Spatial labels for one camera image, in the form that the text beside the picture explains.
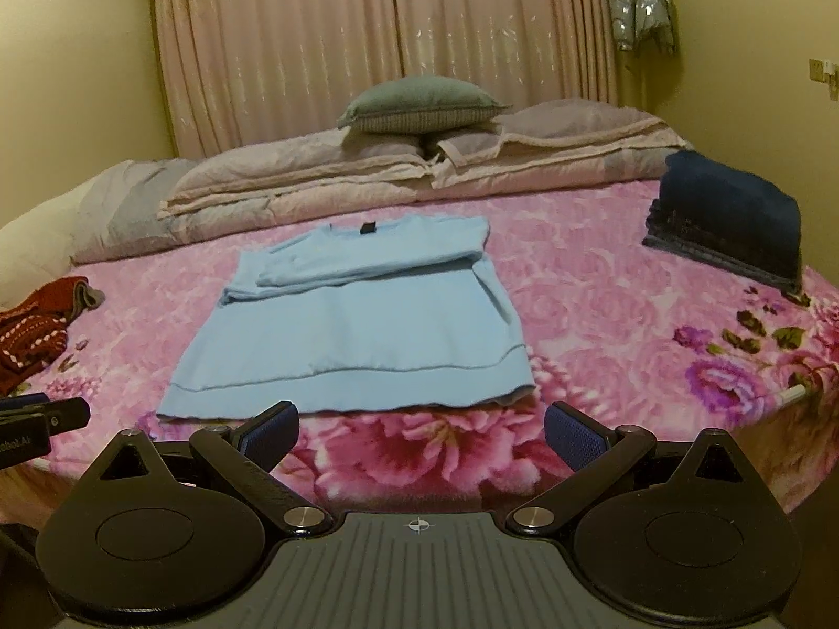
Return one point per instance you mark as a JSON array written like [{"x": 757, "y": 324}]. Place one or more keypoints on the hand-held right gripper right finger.
[{"x": 571, "y": 437}]

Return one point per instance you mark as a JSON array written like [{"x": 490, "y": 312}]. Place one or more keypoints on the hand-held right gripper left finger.
[{"x": 272, "y": 434}]

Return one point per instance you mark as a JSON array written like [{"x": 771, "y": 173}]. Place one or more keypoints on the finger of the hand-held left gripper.
[{"x": 46, "y": 414}]

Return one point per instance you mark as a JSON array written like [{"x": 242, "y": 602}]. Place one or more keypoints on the light blue sweater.
[{"x": 367, "y": 321}]

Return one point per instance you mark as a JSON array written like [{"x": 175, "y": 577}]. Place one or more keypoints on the dark blue folded clothes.
[{"x": 727, "y": 219}]

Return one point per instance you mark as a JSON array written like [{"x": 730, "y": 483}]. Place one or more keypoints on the red knitted garment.
[{"x": 33, "y": 327}]

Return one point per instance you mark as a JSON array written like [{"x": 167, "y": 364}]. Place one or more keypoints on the pink floral blanket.
[{"x": 590, "y": 314}]

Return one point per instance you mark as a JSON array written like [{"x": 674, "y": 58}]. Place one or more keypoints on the white pillow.
[{"x": 39, "y": 236}]

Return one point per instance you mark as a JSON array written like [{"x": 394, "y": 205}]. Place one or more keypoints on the folded pink quilt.
[
  {"x": 288, "y": 173},
  {"x": 557, "y": 144}
]

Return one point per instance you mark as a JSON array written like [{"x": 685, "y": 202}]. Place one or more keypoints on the grey-green pillow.
[{"x": 419, "y": 105}]

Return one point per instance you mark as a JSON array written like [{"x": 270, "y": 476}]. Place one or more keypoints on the pink curtain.
[{"x": 387, "y": 39}]

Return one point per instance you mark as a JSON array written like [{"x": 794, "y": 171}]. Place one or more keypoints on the silver hanging jacket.
[{"x": 639, "y": 3}]

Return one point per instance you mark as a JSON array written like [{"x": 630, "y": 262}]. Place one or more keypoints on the wall socket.
[{"x": 824, "y": 71}]

